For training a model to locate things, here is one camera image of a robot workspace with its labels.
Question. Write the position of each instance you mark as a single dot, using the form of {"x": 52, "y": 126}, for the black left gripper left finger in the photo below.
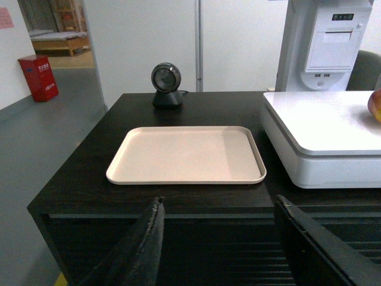
{"x": 135, "y": 259}

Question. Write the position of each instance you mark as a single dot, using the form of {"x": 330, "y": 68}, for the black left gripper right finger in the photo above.
{"x": 315, "y": 255}

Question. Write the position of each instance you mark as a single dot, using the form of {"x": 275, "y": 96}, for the dark red mango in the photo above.
{"x": 374, "y": 105}

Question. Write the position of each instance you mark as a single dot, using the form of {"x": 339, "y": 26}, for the black checkout counter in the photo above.
{"x": 213, "y": 234}

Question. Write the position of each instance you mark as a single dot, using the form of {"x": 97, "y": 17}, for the white checkout scale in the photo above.
{"x": 324, "y": 139}

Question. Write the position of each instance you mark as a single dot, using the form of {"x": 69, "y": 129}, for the beige plastic tray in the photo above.
{"x": 187, "y": 155}

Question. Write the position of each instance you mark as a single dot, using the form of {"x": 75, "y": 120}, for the black barcode scanner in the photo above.
{"x": 166, "y": 79}

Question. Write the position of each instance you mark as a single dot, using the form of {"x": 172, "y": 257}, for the grey green chair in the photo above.
{"x": 365, "y": 75}

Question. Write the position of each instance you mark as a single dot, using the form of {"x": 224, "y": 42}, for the white POS terminal stand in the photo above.
{"x": 320, "y": 44}

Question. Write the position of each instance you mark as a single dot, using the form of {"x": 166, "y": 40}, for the red fire extinguisher box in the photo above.
{"x": 39, "y": 77}

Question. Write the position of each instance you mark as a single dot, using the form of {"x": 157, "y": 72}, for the wooden pallet bench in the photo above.
{"x": 70, "y": 41}

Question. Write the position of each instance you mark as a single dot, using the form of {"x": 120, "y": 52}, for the pink wall notice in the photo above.
{"x": 6, "y": 21}

